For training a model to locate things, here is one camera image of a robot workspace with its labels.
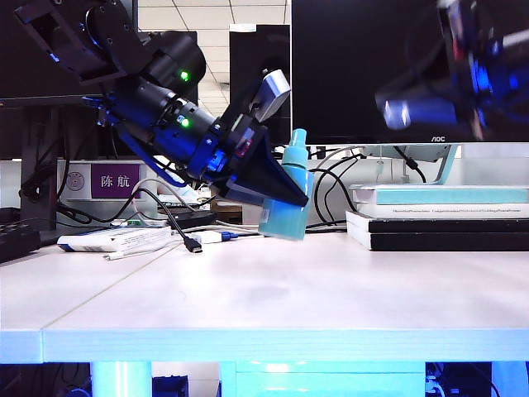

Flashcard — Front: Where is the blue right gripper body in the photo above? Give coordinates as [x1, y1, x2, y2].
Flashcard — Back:
[437, 0, 529, 141]

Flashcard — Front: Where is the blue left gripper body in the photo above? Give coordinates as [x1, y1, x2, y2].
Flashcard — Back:
[188, 111, 265, 195]

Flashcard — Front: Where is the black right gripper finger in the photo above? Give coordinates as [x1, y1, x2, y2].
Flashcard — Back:
[408, 101, 460, 128]
[375, 61, 451, 103]

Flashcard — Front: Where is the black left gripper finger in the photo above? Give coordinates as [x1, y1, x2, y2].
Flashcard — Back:
[218, 184, 265, 207]
[237, 127, 310, 208]

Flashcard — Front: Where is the teal spray bottle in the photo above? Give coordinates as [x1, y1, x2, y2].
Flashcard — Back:
[258, 128, 315, 242]

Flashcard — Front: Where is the wooden box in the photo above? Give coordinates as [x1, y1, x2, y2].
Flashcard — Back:
[209, 194, 243, 224]

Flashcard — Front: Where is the white monitor stand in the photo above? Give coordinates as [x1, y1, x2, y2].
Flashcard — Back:
[363, 143, 460, 186]

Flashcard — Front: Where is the white adapter with blue plug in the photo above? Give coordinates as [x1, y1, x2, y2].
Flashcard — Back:
[188, 230, 240, 245]

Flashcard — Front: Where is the flat black box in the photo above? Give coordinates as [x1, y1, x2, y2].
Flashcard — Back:
[164, 209, 217, 229]

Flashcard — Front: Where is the white tube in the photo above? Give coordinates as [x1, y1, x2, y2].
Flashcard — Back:
[164, 181, 198, 202]

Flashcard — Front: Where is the white desk partition panel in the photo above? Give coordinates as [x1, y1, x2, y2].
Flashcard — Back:
[241, 160, 408, 227]

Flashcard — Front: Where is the teal book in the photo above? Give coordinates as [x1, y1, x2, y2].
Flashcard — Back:
[349, 184, 529, 206]

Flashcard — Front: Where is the large black AOC monitor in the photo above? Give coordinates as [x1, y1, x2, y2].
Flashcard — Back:
[291, 0, 529, 145]

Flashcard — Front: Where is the upright black AOC monitor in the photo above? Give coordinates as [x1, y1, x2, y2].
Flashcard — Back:
[228, 23, 291, 146]

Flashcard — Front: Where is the white book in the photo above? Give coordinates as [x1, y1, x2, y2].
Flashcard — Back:
[354, 202, 529, 219]

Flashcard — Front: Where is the purple name sign holder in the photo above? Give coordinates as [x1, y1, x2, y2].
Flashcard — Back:
[56, 160, 157, 202]

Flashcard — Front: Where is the wide black monitor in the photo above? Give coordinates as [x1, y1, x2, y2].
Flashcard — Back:
[0, 31, 198, 160]

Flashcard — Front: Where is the white and blue booklet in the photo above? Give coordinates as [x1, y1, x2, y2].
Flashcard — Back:
[55, 226, 172, 253]

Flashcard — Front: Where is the dark monitor stand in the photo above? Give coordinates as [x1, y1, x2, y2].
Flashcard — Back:
[19, 108, 59, 232]

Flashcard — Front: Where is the black monitor with button row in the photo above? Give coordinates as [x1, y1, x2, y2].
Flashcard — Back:
[0, 0, 137, 108]

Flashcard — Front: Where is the white drawer cabinet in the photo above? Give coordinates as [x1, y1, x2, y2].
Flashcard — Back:
[218, 360, 426, 397]

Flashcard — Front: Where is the round white table leg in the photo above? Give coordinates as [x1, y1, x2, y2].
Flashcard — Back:
[89, 361, 152, 397]

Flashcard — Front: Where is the black keyboard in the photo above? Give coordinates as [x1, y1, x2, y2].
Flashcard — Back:
[0, 208, 42, 264]

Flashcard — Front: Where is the white table side panel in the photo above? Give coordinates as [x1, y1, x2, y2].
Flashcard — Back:
[490, 360, 529, 397]

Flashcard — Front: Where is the black looped cable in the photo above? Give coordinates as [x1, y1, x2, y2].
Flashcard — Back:
[312, 155, 357, 227]

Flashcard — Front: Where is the black monitor cable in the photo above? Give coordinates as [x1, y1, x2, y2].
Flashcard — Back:
[391, 145, 427, 184]

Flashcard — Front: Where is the black USB cable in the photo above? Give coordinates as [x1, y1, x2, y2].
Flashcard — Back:
[55, 188, 203, 255]

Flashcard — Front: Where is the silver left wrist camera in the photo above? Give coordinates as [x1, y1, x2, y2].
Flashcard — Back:
[247, 68, 292, 124]

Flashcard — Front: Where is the black cable with ferrite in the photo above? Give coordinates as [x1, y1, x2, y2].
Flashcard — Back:
[307, 167, 348, 232]

